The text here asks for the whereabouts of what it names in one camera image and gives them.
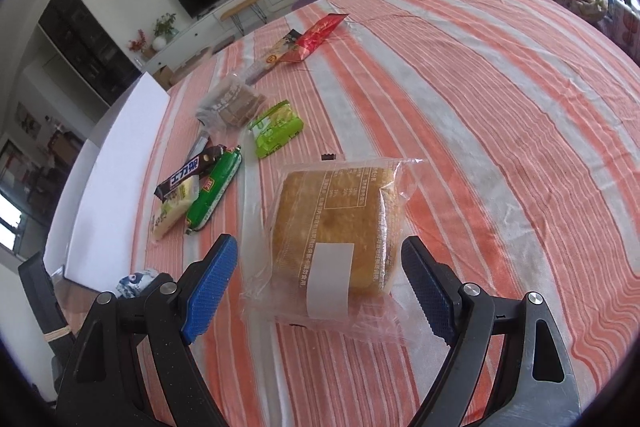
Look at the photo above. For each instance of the wooden stool with hairpin legs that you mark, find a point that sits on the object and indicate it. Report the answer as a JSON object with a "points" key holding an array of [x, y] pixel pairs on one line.
{"points": [[240, 4]]}

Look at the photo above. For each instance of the green sausage stick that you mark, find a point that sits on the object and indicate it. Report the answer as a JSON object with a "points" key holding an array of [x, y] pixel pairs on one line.
{"points": [[212, 189]]}

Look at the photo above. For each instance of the black glass display cabinet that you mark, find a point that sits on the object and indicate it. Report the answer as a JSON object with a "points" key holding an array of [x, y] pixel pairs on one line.
{"points": [[85, 42]]}

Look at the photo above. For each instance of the red snack packet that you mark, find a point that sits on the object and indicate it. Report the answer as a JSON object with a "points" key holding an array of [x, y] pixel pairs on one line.
{"points": [[317, 34]]}

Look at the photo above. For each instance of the bread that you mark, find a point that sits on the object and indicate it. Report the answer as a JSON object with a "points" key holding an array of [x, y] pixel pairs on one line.
{"points": [[330, 217]]}

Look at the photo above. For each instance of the white board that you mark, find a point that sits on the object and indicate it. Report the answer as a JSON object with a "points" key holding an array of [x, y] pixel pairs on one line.
{"points": [[110, 172]]}

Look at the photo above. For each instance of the red flower arrangement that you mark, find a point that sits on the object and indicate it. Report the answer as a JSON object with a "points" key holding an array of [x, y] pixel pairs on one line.
{"points": [[137, 43]]}

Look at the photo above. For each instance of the dark brown chocolate bar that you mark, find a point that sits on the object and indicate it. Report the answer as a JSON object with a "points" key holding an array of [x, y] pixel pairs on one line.
{"points": [[187, 174]]}

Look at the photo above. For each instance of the plant in white vase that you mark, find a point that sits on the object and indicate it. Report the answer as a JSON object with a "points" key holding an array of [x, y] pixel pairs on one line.
{"points": [[162, 29]]}

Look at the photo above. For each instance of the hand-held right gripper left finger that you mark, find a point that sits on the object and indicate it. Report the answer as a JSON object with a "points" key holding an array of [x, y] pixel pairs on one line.
{"points": [[210, 287]]}

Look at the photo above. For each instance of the pale yellow snack packet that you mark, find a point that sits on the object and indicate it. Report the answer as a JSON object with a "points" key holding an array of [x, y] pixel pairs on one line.
{"points": [[170, 212]]}

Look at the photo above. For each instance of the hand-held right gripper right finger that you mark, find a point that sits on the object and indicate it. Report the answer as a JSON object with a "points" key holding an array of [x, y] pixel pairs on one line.
{"points": [[427, 292]]}

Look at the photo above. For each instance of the light green snack packet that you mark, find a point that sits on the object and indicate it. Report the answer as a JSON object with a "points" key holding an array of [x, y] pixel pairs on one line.
{"points": [[275, 129]]}

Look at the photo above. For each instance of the orange striped blanket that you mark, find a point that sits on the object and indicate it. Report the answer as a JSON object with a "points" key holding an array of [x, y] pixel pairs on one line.
{"points": [[475, 107]]}

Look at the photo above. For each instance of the long beige snack packet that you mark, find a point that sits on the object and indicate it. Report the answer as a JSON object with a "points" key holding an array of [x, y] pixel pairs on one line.
{"points": [[272, 57]]}

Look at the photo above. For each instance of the clear packet of brown biscuits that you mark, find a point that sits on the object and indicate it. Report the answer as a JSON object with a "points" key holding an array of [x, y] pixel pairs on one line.
{"points": [[232, 104]]}

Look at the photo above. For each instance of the blue and white packet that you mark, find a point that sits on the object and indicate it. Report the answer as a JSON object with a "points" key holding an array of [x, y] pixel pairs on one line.
{"points": [[135, 282]]}

